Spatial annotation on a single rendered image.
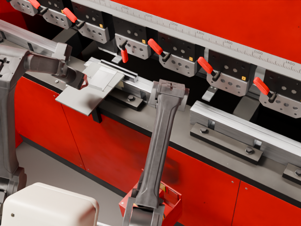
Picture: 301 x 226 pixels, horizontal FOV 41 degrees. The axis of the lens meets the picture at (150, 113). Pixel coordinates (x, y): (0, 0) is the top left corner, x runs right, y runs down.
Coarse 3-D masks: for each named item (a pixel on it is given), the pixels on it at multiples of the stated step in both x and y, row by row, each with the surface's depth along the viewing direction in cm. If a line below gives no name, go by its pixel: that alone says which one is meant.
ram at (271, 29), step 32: (128, 0) 139; (160, 0) 130; (192, 0) 123; (224, 0) 116; (256, 0) 110; (288, 0) 105; (224, 32) 125; (256, 32) 118; (288, 32) 112; (256, 64) 126
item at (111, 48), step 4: (112, 40) 165; (96, 44) 174; (100, 44) 172; (104, 44) 170; (108, 44) 169; (112, 44) 167; (100, 48) 176; (104, 48) 172; (108, 48) 171; (112, 48) 169; (116, 48) 170; (108, 52) 174; (112, 52) 173
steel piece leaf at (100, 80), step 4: (96, 72) 179; (100, 72) 178; (104, 72) 178; (96, 76) 177; (100, 76) 177; (104, 76) 177; (108, 76) 176; (112, 76) 176; (92, 80) 175; (96, 80) 175; (100, 80) 175; (104, 80) 175; (108, 80) 175; (88, 84) 172; (92, 84) 174; (96, 84) 174; (100, 84) 174; (104, 84) 173; (96, 88) 172; (100, 88) 170; (104, 88) 172
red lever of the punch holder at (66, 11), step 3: (63, 9) 158; (66, 9) 158; (63, 12) 158; (66, 12) 157; (69, 12) 158; (66, 15) 158; (69, 15) 158; (72, 15) 158; (69, 18) 158; (72, 18) 158; (75, 18) 159; (72, 21) 159; (75, 21) 159; (84, 21) 161; (78, 24) 159; (81, 24) 159; (78, 27) 159; (81, 27) 159
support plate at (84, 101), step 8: (96, 64) 182; (88, 72) 179; (88, 80) 176; (112, 80) 175; (120, 80) 176; (72, 88) 174; (88, 88) 173; (112, 88) 172; (64, 96) 171; (72, 96) 170; (80, 96) 170; (88, 96) 170; (96, 96) 169; (104, 96) 169; (64, 104) 169; (72, 104) 168; (80, 104) 167; (88, 104) 167; (96, 104) 167; (80, 112) 165; (88, 112) 164
